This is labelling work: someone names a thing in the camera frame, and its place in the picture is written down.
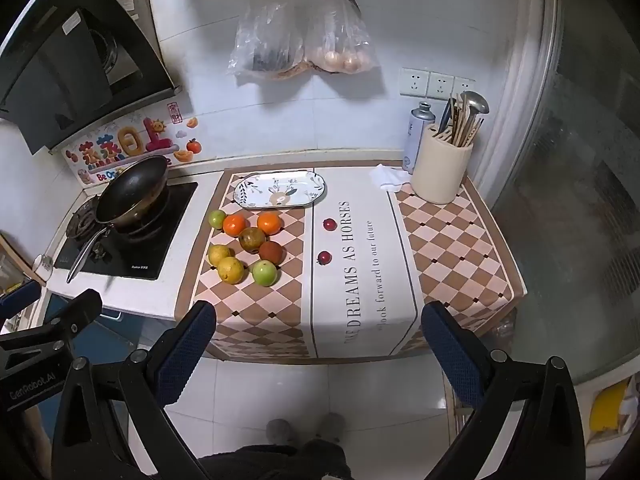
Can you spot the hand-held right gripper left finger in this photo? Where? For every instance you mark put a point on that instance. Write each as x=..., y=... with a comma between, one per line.
x=187, y=345

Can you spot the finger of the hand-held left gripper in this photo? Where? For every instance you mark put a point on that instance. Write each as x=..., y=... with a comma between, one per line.
x=17, y=297
x=75, y=310

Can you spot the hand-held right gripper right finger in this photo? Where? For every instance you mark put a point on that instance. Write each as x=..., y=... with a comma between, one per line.
x=450, y=350

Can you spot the large yellow fruit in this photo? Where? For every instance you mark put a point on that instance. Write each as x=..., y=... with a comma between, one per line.
x=231, y=270

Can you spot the small yellow fruit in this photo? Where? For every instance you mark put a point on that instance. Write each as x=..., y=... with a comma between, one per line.
x=218, y=254

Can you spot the large green apple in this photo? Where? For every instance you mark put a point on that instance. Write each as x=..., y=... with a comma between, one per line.
x=264, y=273

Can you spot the brown green pear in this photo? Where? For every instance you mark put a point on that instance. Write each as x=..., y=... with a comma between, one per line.
x=251, y=239

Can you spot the red brown round fruit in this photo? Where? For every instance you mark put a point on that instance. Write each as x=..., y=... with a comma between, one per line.
x=271, y=253

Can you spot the orange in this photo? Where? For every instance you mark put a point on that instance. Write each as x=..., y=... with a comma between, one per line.
x=269, y=222
x=235, y=224

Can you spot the small green fruit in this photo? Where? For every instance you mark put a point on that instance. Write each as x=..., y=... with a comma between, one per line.
x=217, y=218

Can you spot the small red fruit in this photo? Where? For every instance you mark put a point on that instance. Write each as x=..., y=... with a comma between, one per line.
x=328, y=224
x=324, y=258

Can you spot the oval patterned ceramic plate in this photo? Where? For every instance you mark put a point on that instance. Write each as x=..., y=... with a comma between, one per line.
x=280, y=190

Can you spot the small white cup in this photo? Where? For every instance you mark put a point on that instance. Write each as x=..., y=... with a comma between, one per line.
x=44, y=266

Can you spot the blue cabinet front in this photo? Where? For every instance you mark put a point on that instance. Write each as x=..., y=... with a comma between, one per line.
x=110, y=340

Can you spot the black gas stove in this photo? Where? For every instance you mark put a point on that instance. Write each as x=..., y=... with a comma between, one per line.
x=150, y=250

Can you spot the checkered printed table mat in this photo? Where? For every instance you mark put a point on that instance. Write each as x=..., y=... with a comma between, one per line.
x=450, y=245

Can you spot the black frying pan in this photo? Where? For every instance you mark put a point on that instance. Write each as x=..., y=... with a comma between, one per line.
x=132, y=190

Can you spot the person's grey shoes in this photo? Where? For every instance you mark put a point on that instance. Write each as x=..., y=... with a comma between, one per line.
x=305, y=427

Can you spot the person's dark trousers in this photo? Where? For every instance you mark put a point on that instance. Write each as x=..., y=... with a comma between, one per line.
x=270, y=462

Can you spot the yellow plastic item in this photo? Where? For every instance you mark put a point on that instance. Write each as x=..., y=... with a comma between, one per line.
x=607, y=405

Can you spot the cream utensil holder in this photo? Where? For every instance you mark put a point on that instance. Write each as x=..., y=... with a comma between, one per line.
x=440, y=172

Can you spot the white crumpled cloth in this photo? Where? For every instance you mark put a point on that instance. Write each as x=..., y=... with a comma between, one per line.
x=390, y=176

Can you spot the frosted glass door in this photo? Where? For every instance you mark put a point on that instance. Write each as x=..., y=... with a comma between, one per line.
x=580, y=200

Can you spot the grey spray can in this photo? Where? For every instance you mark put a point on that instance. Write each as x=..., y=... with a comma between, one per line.
x=416, y=130

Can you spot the bundle of chopsticks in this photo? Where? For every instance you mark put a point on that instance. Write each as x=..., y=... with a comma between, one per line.
x=462, y=127

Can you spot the black range hood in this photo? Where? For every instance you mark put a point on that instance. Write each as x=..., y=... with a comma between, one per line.
x=55, y=70

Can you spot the metal ladle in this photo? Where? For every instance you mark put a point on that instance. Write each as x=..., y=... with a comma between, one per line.
x=475, y=102

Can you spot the clear plastic bag dark contents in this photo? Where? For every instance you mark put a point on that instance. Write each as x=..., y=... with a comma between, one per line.
x=267, y=40

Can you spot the clear plastic bag of eggs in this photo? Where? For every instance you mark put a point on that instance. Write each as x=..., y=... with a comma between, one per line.
x=340, y=45

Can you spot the colourful wall sticker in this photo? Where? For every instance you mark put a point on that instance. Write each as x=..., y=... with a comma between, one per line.
x=135, y=145

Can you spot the white wall socket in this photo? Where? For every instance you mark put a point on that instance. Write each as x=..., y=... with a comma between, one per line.
x=464, y=86
x=414, y=81
x=441, y=85

